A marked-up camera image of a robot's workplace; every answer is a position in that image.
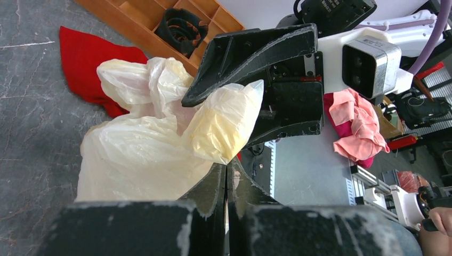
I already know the translucent white trash bag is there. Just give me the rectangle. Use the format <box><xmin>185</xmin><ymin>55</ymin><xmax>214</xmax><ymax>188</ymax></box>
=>
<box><xmin>76</xmin><ymin>57</ymin><xmax>264</xmax><ymax>202</ymax></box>

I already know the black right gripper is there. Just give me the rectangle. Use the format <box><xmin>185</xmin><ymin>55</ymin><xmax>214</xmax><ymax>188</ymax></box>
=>
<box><xmin>181</xmin><ymin>23</ymin><xmax>324</xmax><ymax>147</ymax></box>

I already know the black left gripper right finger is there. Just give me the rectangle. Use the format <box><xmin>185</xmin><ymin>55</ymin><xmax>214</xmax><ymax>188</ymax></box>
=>
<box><xmin>227</xmin><ymin>158</ymin><xmax>403</xmax><ymax>255</ymax></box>

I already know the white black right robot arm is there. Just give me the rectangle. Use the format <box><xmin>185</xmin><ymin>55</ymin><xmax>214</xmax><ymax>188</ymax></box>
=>
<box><xmin>182</xmin><ymin>1</ymin><xmax>415</xmax><ymax>255</ymax></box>

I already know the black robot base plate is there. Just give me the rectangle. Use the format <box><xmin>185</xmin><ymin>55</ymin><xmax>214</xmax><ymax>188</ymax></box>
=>
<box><xmin>239</xmin><ymin>141</ymin><xmax>276</xmax><ymax>197</ymax></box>

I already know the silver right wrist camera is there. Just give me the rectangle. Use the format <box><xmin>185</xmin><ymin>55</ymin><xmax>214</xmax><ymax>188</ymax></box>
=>
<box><xmin>318</xmin><ymin>27</ymin><xmax>414</xmax><ymax>100</ymax></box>

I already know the black rolled sock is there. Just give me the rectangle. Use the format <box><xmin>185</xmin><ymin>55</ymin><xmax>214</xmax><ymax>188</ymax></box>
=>
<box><xmin>155</xmin><ymin>8</ymin><xmax>208</xmax><ymax>58</ymax></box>

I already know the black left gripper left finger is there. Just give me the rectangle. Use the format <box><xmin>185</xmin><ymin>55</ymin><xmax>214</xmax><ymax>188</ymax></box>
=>
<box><xmin>37</xmin><ymin>164</ymin><xmax>226</xmax><ymax>255</ymax></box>

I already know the person's hand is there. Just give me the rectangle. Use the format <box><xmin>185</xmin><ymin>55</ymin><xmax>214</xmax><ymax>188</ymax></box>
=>
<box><xmin>419</xmin><ymin>207</ymin><xmax>452</xmax><ymax>256</ymax></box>

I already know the red cloth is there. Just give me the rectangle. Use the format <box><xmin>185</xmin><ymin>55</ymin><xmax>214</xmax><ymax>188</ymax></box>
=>
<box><xmin>59</xmin><ymin>26</ymin><xmax>148</xmax><ymax>118</ymax></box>

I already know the pink cloth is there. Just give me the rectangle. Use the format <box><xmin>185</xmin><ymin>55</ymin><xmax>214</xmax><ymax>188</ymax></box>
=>
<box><xmin>324</xmin><ymin>89</ymin><xmax>390</xmax><ymax>169</ymax></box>

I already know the aluminium frame rail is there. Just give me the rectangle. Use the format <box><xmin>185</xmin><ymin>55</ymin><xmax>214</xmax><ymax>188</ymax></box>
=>
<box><xmin>350</xmin><ymin>165</ymin><xmax>399</xmax><ymax>222</ymax></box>

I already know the orange compartment tray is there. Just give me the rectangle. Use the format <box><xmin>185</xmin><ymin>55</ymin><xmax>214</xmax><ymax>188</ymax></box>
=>
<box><xmin>77</xmin><ymin>0</ymin><xmax>245</xmax><ymax>76</ymax></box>

